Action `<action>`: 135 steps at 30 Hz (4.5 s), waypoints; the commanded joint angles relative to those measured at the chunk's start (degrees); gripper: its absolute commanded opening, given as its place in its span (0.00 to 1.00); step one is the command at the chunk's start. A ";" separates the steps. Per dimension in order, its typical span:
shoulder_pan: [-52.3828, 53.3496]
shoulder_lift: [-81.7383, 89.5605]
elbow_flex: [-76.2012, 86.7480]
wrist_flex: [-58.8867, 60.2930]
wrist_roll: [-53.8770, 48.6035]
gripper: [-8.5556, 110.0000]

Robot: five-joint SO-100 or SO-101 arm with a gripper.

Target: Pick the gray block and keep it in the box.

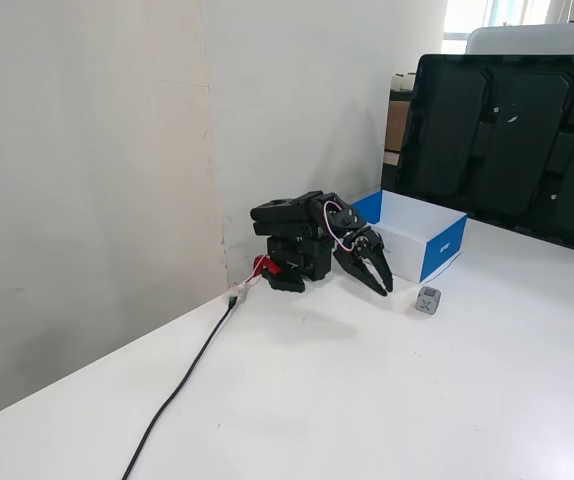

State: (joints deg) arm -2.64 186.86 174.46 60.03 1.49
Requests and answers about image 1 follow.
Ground blue and white cardboard box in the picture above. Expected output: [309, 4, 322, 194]
[350, 189, 470, 285]

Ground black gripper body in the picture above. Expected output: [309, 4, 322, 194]
[339, 225, 386, 262]

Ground gray block with cross mark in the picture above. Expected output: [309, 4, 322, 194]
[414, 286, 444, 317]

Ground black moulded plastic tray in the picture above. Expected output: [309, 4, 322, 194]
[393, 51, 574, 261]

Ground brown cardboard box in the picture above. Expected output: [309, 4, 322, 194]
[381, 89, 413, 169]

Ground clear wire connector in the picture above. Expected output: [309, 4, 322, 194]
[225, 280, 251, 303]

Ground red table clamp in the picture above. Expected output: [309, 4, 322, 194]
[251, 254, 283, 276]

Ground black power cable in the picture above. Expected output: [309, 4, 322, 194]
[120, 294, 241, 480]

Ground white and red servo wire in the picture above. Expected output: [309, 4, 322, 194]
[322, 199, 357, 254]

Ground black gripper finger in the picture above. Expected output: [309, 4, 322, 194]
[368, 246, 395, 293]
[332, 249, 389, 298]

